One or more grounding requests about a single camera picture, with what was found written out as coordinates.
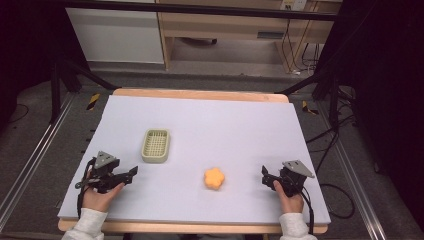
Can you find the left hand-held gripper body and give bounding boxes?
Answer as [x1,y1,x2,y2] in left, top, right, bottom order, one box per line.
[75,150,132,195]

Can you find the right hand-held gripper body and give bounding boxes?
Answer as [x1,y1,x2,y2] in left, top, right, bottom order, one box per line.
[273,159,316,198]

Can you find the pale green plastic basket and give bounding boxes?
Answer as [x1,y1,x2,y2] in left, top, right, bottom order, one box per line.
[140,128,171,164]

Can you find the orange flower-shaped sponge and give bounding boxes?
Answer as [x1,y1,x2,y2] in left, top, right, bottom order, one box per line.
[203,167,226,192]

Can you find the person's right hand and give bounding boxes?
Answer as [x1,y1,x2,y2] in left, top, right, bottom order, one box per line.
[272,179,305,215]

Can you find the person's left hand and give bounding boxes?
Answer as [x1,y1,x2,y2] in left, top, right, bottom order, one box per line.
[81,181,126,214]

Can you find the yellow black striped tape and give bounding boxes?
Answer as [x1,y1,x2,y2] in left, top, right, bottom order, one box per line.
[301,100,320,117]
[86,92,101,112]

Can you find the white foam table mat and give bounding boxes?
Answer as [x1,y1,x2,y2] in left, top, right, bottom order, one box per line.
[56,94,332,225]

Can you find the wooden table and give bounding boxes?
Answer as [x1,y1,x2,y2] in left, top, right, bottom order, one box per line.
[57,87,330,235]

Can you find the dark curtain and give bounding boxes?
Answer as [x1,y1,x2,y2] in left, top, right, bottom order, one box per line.
[316,0,424,232]
[0,0,88,125]

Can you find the white cabinet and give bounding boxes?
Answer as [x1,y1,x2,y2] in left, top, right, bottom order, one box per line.
[65,7,165,65]

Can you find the light wooden desk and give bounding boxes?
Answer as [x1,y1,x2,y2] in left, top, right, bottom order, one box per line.
[155,0,344,73]

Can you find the white power strip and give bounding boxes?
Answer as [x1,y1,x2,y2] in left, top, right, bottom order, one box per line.
[280,0,308,11]

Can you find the left hand-held gripper black cable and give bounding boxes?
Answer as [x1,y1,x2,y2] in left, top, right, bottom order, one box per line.
[75,157,98,220]

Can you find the hand-held gripper black cable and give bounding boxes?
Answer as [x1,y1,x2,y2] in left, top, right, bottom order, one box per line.
[75,157,98,220]
[290,176,316,235]

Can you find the right hand-held gripper black cable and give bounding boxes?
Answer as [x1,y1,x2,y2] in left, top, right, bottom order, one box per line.
[290,176,316,235]

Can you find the bundle of black floor cables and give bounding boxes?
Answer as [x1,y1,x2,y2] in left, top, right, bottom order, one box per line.
[305,85,358,176]

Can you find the black looped floor cable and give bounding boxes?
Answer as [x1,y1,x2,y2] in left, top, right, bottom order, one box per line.
[318,182,356,220]

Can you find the metal floor rail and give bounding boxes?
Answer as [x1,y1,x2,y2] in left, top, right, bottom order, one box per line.
[0,92,77,232]
[315,99,388,240]

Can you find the black metal frame stand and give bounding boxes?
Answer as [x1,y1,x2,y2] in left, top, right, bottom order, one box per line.
[274,69,342,132]
[49,58,120,125]

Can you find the hanging cables under desk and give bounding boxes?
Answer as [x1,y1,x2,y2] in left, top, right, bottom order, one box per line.
[280,18,322,76]

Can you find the black horizontal frame bar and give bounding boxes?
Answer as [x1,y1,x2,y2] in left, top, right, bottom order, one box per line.
[59,0,338,22]

